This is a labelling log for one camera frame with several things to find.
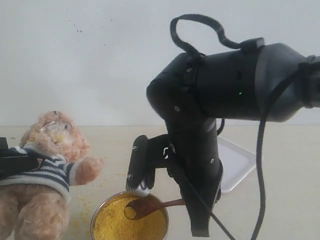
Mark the tan teddy bear striped sweater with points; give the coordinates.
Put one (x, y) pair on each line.
(34, 205)

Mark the white rectangular plastic tray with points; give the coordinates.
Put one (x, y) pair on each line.
(237, 163)

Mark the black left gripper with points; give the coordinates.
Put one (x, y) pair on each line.
(12, 163)

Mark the black wrist camera on right gripper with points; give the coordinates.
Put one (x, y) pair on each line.
(147, 155)

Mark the dark brown wooden spoon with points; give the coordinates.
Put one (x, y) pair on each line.
(140, 208)

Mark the yellow millet grains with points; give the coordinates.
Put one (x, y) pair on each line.
(112, 222)

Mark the round metal bowl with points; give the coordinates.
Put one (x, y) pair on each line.
(165, 212)

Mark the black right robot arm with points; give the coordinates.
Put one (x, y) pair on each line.
(266, 84)

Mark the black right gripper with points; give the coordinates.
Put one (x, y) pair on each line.
(200, 170)

